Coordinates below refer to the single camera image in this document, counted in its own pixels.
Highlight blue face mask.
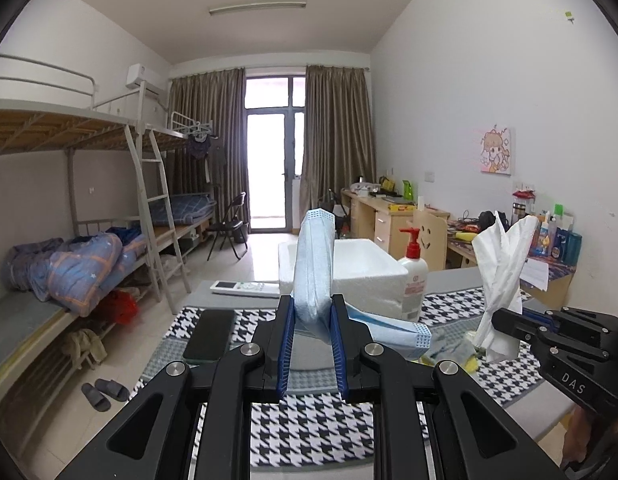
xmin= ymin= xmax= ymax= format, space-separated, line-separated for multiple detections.
xmin=281 ymin=209 xmax=431 ymax=359

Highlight yellow foam net sleeve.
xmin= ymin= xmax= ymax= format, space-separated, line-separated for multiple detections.
xmin=462 ymin=354 xmax=480 ymax=374

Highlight person's right hand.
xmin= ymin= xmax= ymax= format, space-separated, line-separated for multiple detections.
xmin=563 ymin=405 xmax=595 ymax=464

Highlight white printed paper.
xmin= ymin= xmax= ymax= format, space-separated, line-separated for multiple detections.
xmin=520 ymin=258 xmax=550 ymax=292

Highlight black slippers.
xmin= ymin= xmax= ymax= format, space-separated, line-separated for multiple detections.
xmin=81 ymin=378 xmax=130 ymax=413

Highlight blue shampoo bottles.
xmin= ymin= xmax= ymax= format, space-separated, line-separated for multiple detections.
xmin=551 ymin=229 xmax=582 ymax=266

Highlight yellow object on desk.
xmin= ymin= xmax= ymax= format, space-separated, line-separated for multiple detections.
xmin=455 ymin=232 xmax=477 ymax=243

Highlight white lotion pump bottle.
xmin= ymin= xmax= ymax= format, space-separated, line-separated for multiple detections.
xmin=399 ymin=226 xmax=429 ymax=322

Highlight black smartphone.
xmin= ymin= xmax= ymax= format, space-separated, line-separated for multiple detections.
xmin=183 ymin=309 xmax=236 ymax=365

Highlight houndstooth table cloth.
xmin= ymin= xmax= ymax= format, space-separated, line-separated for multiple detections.
xmin=128 ymin=263 xmax=575 ymax=480

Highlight white styrofoam box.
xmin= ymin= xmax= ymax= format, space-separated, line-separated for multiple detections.
xmin=278 ymin=223 xmax=408 ymax=337

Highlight metal bunk bed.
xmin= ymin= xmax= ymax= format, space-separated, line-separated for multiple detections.
xmin=0 ymin=54 xmax=208 ymax=413

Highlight white remote control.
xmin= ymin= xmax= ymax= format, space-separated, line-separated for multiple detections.
xmin=209 ymin=281 xmax=280 ymax=298

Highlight blue plaid quilt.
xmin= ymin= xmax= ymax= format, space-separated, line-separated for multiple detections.
xmin=0 ymin=226 xmax=147 ymax=318

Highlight black folding chair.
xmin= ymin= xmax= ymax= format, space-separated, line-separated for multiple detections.
xmin=207 ymin=192 xmax=248 ymax=260

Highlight brown right curtain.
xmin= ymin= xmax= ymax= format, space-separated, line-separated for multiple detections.
xmin=299 ymin=65 xmax=377 ymax=214

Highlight brown curtain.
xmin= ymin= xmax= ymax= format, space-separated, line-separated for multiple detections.
xmin=299 ymin=65 xmax=377 ymax=214
xmin=166 ymin=68 xmax=248 ymax=218

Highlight hanging dark clothes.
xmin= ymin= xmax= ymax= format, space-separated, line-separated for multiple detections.
xmin=186 ymin=132 xmax=213 ymax=159

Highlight brown left curtain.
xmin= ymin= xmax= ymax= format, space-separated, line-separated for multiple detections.
xmin=166 ymin=68 xmax=248 ymax=218

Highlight glass balcony door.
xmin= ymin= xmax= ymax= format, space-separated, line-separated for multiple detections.
xmin=245 ymin=75 xmax=306 ymax=232

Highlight white air conditioner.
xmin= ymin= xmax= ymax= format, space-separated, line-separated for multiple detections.
xmin=126 ymin=63 xmax=167 ymax=94

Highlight ceiling tube light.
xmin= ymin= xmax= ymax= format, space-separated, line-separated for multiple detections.
xmin=208 ymin=0 xmax=307 ymax=16

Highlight anime wall picture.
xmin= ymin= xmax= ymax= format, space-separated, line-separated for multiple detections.
xmin=479 ymin=125 xmax=515 ymax=176

